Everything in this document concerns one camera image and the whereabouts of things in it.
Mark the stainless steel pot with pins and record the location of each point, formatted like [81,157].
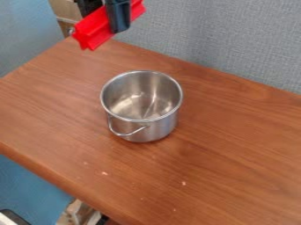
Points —
[141,100]

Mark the light wooden frame under table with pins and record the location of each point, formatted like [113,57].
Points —
[79,214]

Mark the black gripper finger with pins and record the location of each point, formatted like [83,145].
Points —
[87,6]
[119,14]

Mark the red plastic block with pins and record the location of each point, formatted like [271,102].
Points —
[93,30]

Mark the black and white device corner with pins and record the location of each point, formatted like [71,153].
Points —
[10,218]

